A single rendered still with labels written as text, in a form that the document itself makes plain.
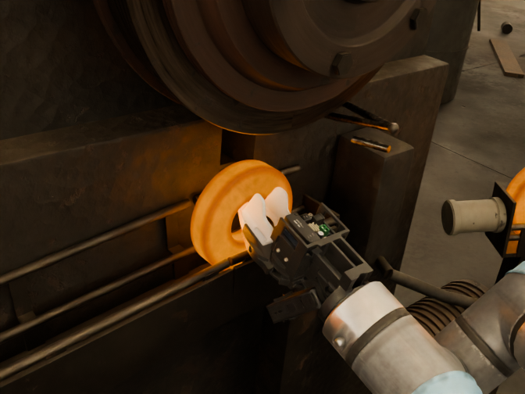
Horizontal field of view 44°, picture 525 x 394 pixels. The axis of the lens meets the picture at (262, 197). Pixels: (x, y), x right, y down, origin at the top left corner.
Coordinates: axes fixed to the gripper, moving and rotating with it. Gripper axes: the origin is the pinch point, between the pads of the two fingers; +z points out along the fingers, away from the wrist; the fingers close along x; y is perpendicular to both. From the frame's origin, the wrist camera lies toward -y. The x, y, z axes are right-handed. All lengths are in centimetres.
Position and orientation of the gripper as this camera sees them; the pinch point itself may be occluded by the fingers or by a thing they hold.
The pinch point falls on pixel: (245, 204)
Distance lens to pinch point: 85.5
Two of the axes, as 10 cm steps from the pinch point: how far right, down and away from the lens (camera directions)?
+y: 2.7, -7.2, -6.4
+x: -7.6, 2.5, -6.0
